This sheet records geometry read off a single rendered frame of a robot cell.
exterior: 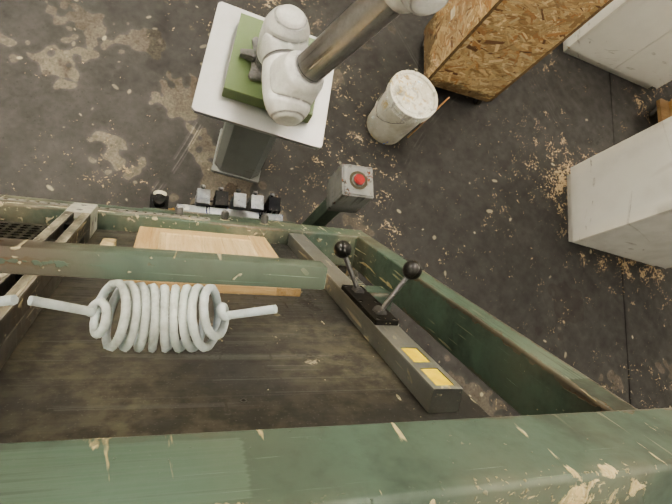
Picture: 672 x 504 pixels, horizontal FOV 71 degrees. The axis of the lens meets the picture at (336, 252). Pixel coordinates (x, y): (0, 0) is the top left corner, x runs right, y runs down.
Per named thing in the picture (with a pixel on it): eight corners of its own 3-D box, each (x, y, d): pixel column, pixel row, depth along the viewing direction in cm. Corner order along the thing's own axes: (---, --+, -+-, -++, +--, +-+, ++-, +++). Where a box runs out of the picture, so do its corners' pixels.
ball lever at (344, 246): (363, 288, 105) (344, 235, 100) (370, 294, 102) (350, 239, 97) (348, 295, 105) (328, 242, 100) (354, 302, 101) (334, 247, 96)
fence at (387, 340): (301, 245, 157) (303, 234, 156) (457, 412, 70) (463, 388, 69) (287, 244, 155) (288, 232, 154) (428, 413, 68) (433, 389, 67)
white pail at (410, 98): (410, 114, 300) (452, 70, 257) (406, 155, 291) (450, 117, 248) (365, 98, 290) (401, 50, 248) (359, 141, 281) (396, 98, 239)
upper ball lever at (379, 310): (379, 317, 94) (420, 264, 94) (386, 325, 91) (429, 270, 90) (365, 308, 93) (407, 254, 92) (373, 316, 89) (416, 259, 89)
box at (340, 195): (354, 185, 185) (373, 166, 168) (354, 214, 182) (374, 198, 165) (325, 181, 181) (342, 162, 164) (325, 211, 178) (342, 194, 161)
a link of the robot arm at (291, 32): (297, 40, 178) (314, -3, 158) (300, 83, 173) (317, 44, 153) (254, 32, 172) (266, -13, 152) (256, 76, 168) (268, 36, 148)
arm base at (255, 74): (241, 35, 177) (243, 25, 172) (298, 50, 183) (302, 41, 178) (236, 77, 172) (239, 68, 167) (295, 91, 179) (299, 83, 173)
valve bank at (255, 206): (280, 207, 191) (296, 185, 169) (279, 241, 187) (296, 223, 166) (147, 193, 174) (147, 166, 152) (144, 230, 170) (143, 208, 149)
